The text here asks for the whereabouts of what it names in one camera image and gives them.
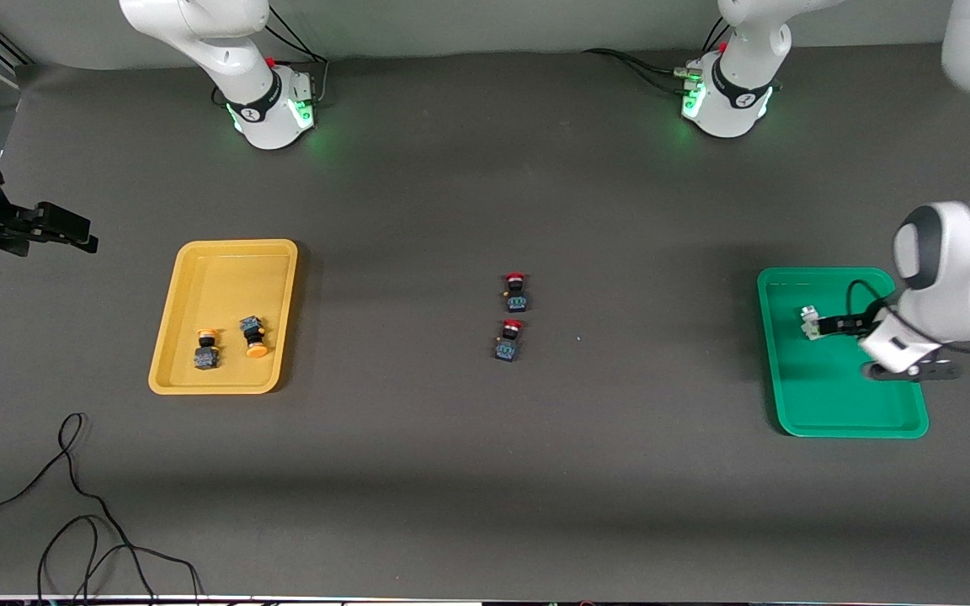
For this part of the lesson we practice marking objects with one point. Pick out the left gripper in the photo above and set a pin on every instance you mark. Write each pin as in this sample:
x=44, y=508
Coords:
x=859, y=324

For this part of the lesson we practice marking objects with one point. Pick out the green push button switch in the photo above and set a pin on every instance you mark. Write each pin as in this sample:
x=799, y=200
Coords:
x=810, y=323

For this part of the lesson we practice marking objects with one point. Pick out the yellow push button switch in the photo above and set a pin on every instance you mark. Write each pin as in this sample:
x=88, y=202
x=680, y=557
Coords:
x=253, y=335
x=205, y=352

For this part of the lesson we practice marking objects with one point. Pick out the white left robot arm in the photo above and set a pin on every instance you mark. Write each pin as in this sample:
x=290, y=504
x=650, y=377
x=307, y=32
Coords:
x=965, y=278

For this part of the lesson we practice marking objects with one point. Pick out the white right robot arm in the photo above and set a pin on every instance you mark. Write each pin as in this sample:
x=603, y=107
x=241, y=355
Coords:
x=262, y=109

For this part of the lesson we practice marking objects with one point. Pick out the green plastic tray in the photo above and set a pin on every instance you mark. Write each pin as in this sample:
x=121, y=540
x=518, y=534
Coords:
x=822, y=387

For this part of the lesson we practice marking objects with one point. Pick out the yellow plastic tray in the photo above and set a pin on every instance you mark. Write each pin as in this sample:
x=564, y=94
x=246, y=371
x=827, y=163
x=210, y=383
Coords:
x=228, y=286

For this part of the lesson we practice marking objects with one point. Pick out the dark grey table mat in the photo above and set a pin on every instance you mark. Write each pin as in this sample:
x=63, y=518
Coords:
x=485, y=505

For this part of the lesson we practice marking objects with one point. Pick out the metal frame rail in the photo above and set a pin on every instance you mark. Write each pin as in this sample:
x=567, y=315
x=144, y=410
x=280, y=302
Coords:
x=12, y=52

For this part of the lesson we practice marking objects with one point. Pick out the red push button switch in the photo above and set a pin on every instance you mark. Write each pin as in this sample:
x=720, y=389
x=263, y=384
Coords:
x=516, y=293
x=508, y=343

